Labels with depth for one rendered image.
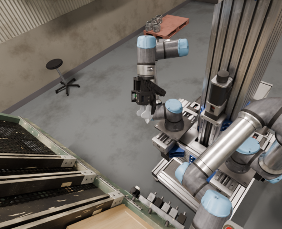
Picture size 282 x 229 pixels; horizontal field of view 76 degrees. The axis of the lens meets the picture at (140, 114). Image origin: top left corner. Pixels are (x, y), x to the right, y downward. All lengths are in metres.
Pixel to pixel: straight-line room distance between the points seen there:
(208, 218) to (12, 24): 3.61
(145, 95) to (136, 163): 1.79
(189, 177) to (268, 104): 0.38
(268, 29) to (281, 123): 0.37
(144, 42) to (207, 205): 0.59
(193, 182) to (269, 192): 1.86
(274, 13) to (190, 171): 0.65
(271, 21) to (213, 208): 0.70
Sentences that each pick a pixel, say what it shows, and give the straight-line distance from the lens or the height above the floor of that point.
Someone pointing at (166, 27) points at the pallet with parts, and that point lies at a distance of 4.99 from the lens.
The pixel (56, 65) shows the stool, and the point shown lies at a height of 0.59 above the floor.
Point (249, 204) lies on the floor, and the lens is 2.40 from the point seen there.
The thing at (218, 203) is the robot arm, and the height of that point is 1.63.
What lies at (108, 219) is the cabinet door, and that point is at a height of 1.10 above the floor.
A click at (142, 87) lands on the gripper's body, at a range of 0.75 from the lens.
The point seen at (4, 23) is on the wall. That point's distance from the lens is 3.72.
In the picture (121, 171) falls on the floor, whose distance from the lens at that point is 2.46.
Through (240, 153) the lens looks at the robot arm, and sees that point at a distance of 1.15.
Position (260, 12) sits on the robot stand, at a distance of 0.91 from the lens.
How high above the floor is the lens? 2.18
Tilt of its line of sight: 48 degrees down
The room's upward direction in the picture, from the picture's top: 13 degrees counter-clockwise
